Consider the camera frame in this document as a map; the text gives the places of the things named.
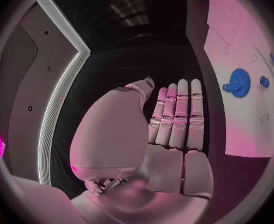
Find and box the white task board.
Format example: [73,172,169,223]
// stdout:
[202,0,274,158]

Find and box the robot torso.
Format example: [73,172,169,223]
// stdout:
[0,0,91,186]

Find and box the blue peg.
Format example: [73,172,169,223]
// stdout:
[259,75,271,88]

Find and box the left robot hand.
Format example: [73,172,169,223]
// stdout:
[69,77,215,224]

